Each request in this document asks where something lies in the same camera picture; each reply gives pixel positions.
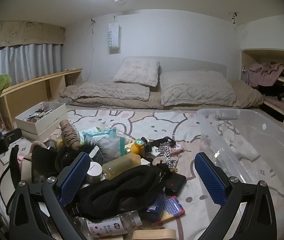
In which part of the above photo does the black cloth garment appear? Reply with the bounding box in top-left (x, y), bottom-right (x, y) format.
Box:
top-left (73, 164), bottom-right (172, 222)

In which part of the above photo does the cartoon print bed sheet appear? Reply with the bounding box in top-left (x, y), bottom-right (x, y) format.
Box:
top-left (0, 106), bottom-right (232, 240)

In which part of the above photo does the black feather fur piece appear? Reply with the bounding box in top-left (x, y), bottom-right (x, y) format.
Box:
top-left (80, 140), bottom-right (105, 154)

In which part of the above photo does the wooden side shelf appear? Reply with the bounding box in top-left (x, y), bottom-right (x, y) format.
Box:
top-left (0, 68), bottom-right (82, 131)

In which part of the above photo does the small black pouch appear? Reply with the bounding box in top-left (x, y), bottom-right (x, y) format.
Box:
top-left (165, 173), bottom-right (186, 196)

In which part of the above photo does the yellow liquid bottle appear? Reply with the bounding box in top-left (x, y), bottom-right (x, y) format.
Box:
top-left (102, 153), bottom-right (141, 179)

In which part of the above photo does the clear plastic storage bin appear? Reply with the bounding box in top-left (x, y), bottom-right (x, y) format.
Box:
top-left (196, 109), bottom-right (284, 239)

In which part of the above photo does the colourful card pack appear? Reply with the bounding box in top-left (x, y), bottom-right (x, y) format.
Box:
top-left (160, 196), bottom-right (185, 223)

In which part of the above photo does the white box of trinkets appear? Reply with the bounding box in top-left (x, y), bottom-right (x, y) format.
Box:
top-left (15, 101), bottom-right (68, 141)

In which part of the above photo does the teal wet wipes pack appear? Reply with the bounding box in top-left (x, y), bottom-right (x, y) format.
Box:
top-left (78, 127), bottom-right (126, 157)

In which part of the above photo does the plastic drink bottle red label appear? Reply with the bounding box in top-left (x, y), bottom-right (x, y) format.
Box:
top-left (84, 211), bottom-right (142, 238)

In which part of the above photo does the green plush toy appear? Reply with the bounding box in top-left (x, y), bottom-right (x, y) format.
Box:
top-left (0, 74), bottom-right (12, 92)

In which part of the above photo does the dark blue jar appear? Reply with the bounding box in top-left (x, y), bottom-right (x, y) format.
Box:
top-left (140, 191), bottom-right (166, 223)

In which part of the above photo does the orange yellow small bottle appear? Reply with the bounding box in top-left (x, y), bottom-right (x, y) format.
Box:
top-left (126, 139), bottom-right (145, 156)

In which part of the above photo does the wooden block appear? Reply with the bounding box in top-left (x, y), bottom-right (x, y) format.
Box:
top-left (132, 229), bottom-right (177, 240)

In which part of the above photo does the folded beige blanket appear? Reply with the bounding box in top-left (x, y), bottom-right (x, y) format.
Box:
top-left (60, 81), bottom-right (150, 105)

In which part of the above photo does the grey window curtain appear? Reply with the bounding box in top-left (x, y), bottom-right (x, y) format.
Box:
top-left (0, 44), bottom-right (62, 85)

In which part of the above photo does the right large beige pillow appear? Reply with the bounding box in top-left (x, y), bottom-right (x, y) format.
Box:
top-left (160, 70), bottom-right (237, 107)

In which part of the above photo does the pile of pink clothes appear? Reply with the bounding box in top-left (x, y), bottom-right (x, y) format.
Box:
top-left (242, 62), bottom-right (284, 87)

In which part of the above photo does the beige curtain valance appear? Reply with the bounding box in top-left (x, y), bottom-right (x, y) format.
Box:
top-left (0, 21), bottom-right (66, 48)

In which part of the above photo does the left fluffy beige pillow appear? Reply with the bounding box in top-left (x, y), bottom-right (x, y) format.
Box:
top-left (113, 57), bottom-right (160, 87)

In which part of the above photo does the ceiling smoke detector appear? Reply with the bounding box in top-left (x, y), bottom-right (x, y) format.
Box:
top-left (114, 0), bottom-right (127, 4)

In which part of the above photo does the silver chain necklace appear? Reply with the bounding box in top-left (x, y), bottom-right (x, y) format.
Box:
top-left (156, 141), bottom-right (179, 172)

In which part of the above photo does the white hanging wall organiser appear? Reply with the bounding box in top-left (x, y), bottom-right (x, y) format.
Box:
top-left (107, 22), bottom-right (120, 54)

